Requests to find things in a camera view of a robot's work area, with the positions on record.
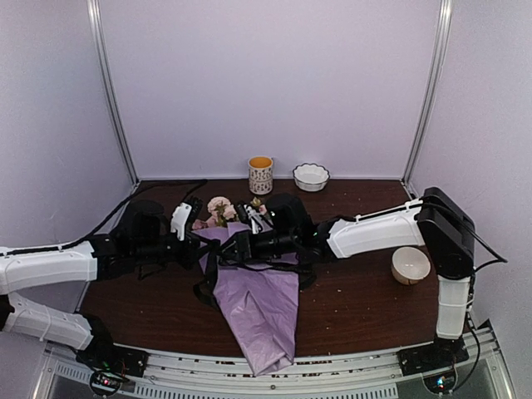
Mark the purple wrapping paper sheet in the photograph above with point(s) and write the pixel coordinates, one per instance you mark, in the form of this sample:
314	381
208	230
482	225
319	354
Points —
264	326

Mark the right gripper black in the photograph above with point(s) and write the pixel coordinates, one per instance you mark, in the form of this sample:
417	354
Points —
246	249

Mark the front aluminium rail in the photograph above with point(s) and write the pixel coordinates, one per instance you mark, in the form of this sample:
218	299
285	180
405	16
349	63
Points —
479	371

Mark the green circuit board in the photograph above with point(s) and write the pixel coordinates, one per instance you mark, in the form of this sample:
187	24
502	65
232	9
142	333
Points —
441	383
104	385

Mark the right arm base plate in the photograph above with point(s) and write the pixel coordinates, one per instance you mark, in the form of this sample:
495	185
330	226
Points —
430	357

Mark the dusty pink rose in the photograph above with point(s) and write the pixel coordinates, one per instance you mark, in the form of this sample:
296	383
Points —
199	224

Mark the pale pink rose stem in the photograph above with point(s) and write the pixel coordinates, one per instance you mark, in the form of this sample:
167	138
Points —
221	212

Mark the black printed ribbon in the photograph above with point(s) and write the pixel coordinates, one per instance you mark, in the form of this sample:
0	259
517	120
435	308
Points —
222	281

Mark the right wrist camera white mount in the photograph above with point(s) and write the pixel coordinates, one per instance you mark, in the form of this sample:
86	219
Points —
255	217

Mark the right aluminium frame post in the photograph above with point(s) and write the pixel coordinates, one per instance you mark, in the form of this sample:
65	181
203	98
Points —
438	57

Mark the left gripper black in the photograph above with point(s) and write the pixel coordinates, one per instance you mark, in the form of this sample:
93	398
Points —
190	253

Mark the white scalloped bowl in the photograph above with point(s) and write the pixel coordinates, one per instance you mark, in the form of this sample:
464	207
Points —
311	177

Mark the pink carnation stem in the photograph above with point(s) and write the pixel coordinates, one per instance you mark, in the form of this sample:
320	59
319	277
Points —
258	206

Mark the left green circuit board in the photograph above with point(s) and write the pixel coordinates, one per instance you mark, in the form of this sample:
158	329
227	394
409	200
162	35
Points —
104	385

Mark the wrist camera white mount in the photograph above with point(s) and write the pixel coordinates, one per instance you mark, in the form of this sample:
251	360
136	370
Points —
184	215
255	217

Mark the patterned cup with orange inside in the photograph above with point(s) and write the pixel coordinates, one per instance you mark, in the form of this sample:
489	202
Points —
260	175

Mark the plain white bowl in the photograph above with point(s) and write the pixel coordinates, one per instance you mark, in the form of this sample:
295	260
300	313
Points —
410	265

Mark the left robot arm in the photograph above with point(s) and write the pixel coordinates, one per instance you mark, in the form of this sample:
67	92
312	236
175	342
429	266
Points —
93	259

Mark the left aluminium frame post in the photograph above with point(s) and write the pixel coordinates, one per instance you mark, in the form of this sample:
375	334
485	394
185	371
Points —
94	13

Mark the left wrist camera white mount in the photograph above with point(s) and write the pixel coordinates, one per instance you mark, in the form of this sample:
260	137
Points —
184	215

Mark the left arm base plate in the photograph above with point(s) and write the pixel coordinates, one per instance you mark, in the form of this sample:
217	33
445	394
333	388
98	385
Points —
123	361

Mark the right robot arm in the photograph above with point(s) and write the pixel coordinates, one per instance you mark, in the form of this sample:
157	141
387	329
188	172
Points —
431	230

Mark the aluminium frame post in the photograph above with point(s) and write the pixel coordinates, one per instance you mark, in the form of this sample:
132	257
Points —
438	57
94	13

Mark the right green circuit board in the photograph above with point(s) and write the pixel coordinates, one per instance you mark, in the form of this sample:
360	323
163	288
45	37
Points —
441	383

